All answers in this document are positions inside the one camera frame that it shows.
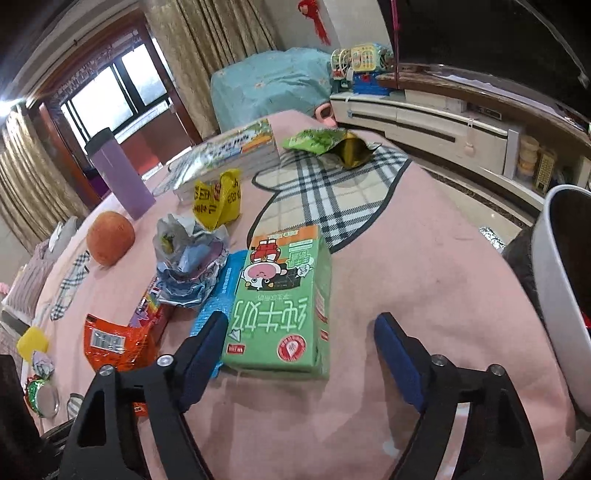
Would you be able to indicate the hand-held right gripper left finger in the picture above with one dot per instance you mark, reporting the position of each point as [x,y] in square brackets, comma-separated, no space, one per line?
[203,364]

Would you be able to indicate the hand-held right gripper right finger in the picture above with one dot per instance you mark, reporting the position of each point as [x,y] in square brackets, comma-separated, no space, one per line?
[399,364]

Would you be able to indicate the light blue packet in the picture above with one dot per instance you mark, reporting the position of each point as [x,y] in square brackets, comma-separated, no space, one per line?
[221,295]

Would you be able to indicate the red snack wrapper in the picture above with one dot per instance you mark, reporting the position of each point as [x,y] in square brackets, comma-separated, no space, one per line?
[115,344]

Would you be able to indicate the green milk carton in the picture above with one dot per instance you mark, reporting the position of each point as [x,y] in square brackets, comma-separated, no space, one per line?
[277,300]

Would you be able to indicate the blue silver wrapper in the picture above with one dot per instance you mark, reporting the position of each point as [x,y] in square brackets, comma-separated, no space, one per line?
[189,258]

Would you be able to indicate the yellow snack wrapper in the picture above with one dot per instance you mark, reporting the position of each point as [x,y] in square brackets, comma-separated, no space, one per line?
[217,201]

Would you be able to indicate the white bin black liner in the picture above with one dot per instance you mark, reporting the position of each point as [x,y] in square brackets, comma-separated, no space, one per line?
[554,277]

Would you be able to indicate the green snack can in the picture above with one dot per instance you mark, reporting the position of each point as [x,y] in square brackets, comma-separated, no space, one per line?
[44,399]

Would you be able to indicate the crumpled purple white wrapper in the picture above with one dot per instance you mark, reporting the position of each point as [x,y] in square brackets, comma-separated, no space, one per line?
[44,364]

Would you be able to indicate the purple rainbow wrapper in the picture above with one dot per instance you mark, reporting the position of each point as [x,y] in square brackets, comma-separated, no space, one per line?
[147,300]

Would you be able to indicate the orange fruit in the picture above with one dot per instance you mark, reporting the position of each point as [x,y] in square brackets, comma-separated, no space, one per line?
[111,237]

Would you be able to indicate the silver foil floor mat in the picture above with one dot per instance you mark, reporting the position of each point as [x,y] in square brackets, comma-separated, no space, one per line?
[491,237]

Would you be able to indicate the purple thermos bottle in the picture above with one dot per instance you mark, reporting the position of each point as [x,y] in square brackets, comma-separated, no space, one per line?
[120,180]

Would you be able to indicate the purple cloth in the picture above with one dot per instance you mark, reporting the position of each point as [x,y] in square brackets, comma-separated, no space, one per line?
[99,187]

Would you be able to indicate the picture book stack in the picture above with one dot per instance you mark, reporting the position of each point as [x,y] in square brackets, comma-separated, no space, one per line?
[226,147]

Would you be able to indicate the beige patterned curtain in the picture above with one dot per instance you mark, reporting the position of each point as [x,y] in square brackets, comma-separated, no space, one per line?
[207,60]
[41,184]

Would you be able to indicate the green snack packet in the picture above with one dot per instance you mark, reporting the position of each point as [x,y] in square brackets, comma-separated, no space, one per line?
[318,141]

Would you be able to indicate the wooden lattice box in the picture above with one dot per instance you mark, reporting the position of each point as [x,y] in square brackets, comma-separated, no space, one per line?
[546,170]

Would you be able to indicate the stacked small jars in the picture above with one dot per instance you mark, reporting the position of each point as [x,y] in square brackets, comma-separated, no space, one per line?
[528,157]

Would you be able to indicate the white television cabinet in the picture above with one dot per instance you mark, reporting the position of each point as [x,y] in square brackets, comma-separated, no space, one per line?
[425,120]

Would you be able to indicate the pink kettlebell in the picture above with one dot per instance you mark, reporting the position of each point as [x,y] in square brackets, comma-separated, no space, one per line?
[325,114]

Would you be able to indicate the teal cloth covered furniture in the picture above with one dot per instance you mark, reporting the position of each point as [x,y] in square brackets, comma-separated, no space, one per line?
[272,87]

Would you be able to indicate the colourful toy cash register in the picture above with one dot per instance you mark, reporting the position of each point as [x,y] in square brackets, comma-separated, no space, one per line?
[362,69]

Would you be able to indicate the ceiling spotlight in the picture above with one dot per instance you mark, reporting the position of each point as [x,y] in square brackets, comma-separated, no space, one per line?
[5,104]

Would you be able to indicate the black curved television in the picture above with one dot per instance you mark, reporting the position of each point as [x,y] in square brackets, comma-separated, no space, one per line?
[485,32]

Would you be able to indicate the wooden frame balcony window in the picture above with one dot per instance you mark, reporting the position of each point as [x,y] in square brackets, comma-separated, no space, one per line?
[115,92]

